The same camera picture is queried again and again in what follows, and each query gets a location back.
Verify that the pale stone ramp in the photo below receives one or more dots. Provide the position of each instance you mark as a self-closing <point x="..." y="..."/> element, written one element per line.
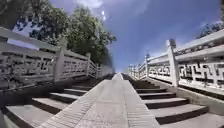
<point x="106" y="106"/>

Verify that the group of green trees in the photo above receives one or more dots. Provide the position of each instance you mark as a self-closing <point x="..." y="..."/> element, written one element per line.
<point x="76" y="33"/>

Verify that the grey stone steps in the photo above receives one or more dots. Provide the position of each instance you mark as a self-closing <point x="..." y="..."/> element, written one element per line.
<point x="166" y="106"/>
<point x="43" y="105"/>

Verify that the white stone railing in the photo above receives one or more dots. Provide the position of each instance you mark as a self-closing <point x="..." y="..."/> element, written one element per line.
<point x="186" y="68"/>
<point x="40" y="65"/>

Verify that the tree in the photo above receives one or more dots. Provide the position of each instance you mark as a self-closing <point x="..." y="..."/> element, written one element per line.
<point x="210" y="28"/>

